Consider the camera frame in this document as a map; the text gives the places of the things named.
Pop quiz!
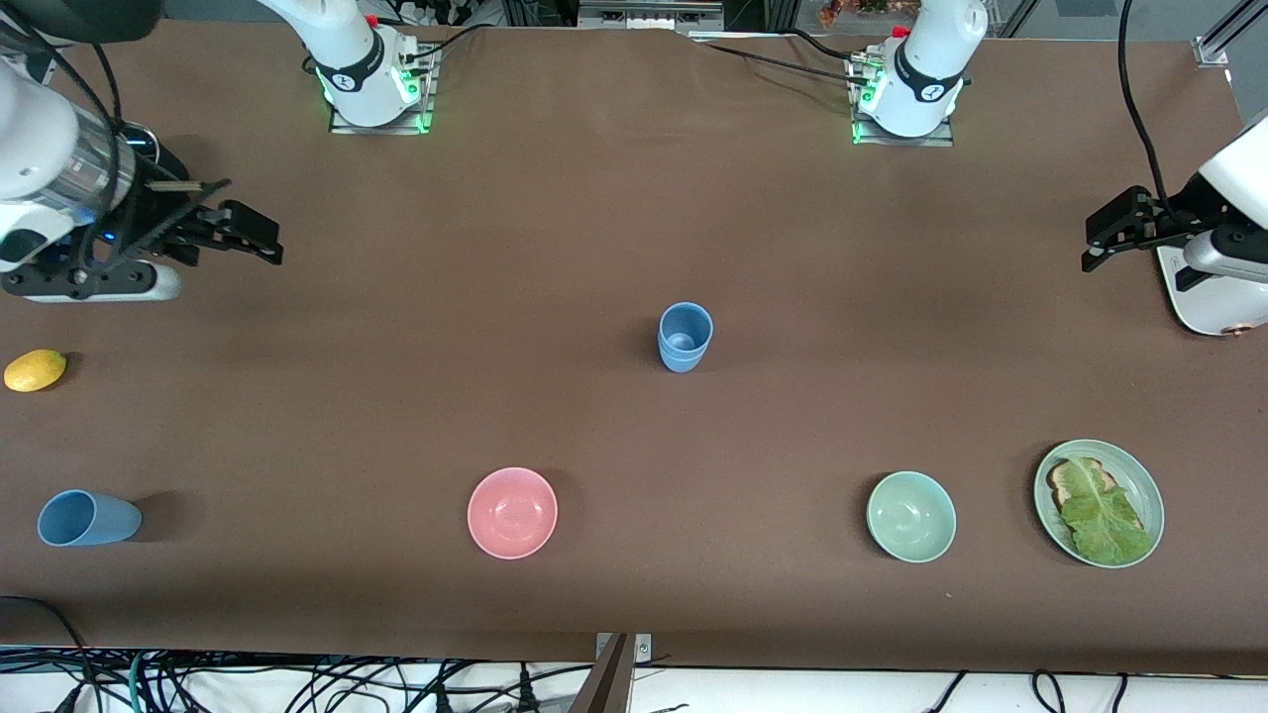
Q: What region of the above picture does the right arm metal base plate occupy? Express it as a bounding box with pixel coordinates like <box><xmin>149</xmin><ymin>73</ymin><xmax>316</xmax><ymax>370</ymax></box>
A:
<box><xmin>329</xmin><ymin>45</ymin><xmax>435</xmax><ymax>136</ymax></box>

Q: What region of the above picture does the dark metal strut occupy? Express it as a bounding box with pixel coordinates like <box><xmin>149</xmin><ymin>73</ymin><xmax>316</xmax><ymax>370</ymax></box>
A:
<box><xmin>568</xmin><ymin>634</ymin><xmax>635</xmax><ymax>713</ymax></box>

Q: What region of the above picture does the orange background object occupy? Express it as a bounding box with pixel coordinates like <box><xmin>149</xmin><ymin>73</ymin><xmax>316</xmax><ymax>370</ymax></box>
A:
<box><xmin>820</xmin><ymin>0</ymin><xmax>893</xmax><ymax>27</ymax></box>

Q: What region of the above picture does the blue cup holding paper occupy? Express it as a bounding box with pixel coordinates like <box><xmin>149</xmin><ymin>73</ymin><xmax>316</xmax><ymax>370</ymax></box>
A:
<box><xmin>658</xmin><ymin>335</ymin><xmax>710</xmax><ymax>374</ymax></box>

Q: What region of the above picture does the pale green bowl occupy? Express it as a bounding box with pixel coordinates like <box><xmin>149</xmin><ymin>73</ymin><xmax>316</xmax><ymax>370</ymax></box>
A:
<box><xmin>866</xmin><ymin>470</ymin><xmax>958</xmax><ymax>564</ymax></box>

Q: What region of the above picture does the green lettuce leaf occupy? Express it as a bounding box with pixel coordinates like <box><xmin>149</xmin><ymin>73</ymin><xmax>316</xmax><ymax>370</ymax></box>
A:
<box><xmin>1058</xmin><ymin>458</ymin><xmax>1156</xmax><ymax>565</ymax></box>

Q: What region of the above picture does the white toaster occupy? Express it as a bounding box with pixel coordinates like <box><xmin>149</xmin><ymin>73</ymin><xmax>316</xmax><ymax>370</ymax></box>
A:
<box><xmin>1157</xmin><ymin>243</ymin><xmax>1268</xmax><ymax>338</ymax></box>

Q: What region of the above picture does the brown table cover cloth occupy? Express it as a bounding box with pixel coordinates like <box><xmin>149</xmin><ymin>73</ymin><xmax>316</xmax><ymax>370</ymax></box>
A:
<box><xmin>0</xmin><ymin>18</ymin><xmax>1268</xmax><ymax>676</ymax></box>

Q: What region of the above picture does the yellow lemon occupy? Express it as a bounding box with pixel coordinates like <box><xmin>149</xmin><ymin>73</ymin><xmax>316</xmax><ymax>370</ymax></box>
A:
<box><xmin>3</xmin><ymin>349</ymin><xmax>68</xmax><ymax>394</ymax></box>

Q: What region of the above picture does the aluminium frame beam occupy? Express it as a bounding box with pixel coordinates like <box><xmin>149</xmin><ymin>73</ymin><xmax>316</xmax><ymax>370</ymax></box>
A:
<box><xmin>578</xmin><ymin>0</ymin><xmax>724</xmax><ymax>31</ymax></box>

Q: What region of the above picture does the toast slice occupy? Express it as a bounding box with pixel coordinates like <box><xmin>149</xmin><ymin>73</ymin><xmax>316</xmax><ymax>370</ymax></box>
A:
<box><xmin>1047</xmin><ymin>458</ymin><xmax>1120</xmax><ymax>511</ymax></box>

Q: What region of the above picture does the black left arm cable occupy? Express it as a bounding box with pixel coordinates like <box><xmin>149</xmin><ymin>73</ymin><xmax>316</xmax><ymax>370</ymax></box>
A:
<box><xmin>1117</xmin><ymin>0</ymin><xmax>1185</xmax><ymax>224</ymax></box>

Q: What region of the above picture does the pink bowl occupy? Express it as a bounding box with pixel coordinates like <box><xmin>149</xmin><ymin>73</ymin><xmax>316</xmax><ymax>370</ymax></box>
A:
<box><xmin>467</xmin><ymin>466</ymin><xmax>559</xmax><ymax>560</ymax></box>

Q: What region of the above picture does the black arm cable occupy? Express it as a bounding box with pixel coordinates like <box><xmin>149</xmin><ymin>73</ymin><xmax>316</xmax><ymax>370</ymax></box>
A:
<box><xmin>1117</xmin><ymin>0</ymin><xmax>1185</xmax><ymax>224</ymax></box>
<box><xmin>0</xmin><ymin>30</ymin><xmax>234</xmax><ymax>288</ymax></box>

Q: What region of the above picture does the pale green plate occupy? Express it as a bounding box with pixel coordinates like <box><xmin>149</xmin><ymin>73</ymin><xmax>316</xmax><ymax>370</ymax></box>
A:
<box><xmin>1033</xmin><ymin>439</ymin><xmax>1166</xmax><ymax>569</ymax></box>

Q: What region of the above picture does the dark blue saucepan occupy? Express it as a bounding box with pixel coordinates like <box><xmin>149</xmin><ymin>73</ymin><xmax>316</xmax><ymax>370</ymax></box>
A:
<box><xmin>139</xmin><ymin>134</ymin><xmax>191</xmax><ymax>189</ymax></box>

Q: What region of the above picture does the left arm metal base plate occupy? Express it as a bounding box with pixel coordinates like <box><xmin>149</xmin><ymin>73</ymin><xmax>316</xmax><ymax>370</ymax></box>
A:
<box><xmin>850</xmin><ymin>50</ymin><xmax>956</xmax><ymax>148</ymax></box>

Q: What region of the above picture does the black base cable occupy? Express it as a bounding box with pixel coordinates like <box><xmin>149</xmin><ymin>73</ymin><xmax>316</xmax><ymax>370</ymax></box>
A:
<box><xmin>783</xmin><ymin>28</ymin><xmax>865</xmax><ymax>62</ymax></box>
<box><xmin>401</xmin><ymin>22</ymin><xmax>496</xmax><ymax>68</ymax></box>
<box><xmin>693</xmin><ymin>38</ymin><xmax>873</xmax><ymax>88</ymax></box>

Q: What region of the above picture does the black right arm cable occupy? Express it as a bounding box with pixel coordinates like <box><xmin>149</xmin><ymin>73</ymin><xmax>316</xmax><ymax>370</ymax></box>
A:
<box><xmin>0</xmin><ymin>30</ymin><xmax>234</xmax><ymax>288</ymax></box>

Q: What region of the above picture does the aluminium corner profile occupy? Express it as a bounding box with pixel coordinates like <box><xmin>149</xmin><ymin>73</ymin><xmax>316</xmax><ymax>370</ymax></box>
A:
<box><xmin>1194</xmin><ymin>0</ymin><xmax>1268</xmax><ymax>68</ymax></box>

